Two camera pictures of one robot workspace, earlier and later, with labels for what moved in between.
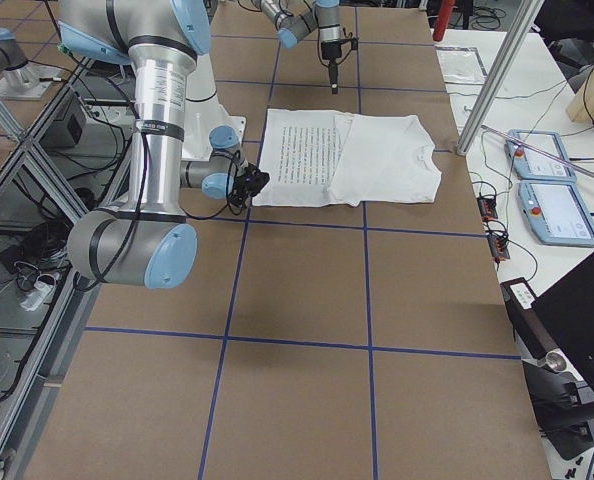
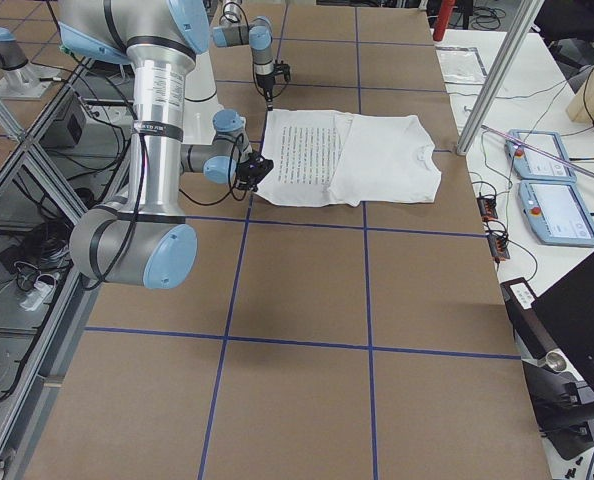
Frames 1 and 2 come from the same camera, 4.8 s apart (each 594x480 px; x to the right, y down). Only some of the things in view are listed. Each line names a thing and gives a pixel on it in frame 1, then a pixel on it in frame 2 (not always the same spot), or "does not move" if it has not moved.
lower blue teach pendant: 558,214 does not move
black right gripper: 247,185 -> 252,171
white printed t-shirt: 335,157 does not move
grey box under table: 69,131 does not move
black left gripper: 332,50 -> 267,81
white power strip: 36,296 does not move
